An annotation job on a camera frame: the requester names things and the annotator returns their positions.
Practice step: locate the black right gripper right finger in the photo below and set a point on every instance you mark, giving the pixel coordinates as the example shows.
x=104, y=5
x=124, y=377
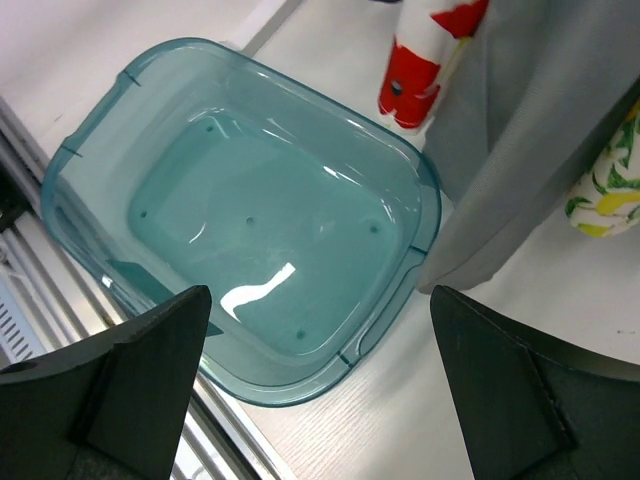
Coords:
x=533, y=406

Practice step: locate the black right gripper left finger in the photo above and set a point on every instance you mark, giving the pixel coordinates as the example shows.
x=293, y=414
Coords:
x=111, y=406

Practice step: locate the teal plastic basin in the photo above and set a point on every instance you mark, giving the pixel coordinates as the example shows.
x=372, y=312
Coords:
x=306, y=221

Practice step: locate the lemon print skirt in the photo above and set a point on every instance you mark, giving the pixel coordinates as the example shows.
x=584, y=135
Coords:
x=605, y=201

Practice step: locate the grey skirt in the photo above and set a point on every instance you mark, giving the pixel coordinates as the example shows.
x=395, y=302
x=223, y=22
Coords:
x=537, y=94

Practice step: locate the red poppy print skirt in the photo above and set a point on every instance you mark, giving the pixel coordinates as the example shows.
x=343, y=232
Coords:
x=426, y=46

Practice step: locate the white slotted cable duct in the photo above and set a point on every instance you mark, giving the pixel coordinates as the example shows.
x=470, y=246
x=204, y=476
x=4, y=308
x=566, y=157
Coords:
x=18, y=342

